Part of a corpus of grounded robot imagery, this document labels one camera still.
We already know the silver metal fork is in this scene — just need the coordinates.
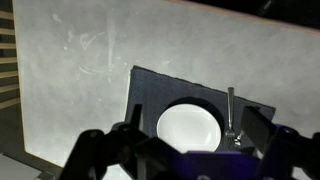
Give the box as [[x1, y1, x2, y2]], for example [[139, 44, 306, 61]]
[[224, 86, 237, 140]]

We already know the white round plate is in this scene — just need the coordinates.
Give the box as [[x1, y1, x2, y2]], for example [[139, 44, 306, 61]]
[[156, 103, 222, 154]]

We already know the wooden slatted furniture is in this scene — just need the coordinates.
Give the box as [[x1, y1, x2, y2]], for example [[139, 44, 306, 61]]
[[0, 9, 22, 111]]

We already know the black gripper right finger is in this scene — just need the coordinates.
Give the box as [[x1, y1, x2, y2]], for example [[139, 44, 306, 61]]
[[240, 105, 320, 180]]

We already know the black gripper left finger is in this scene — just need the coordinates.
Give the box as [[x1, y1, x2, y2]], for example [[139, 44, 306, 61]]
[[59, 103, 151, 180]]

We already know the dark blue placemat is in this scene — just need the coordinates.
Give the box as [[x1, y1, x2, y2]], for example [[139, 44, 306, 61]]
[[124, 65, 277, 158]]

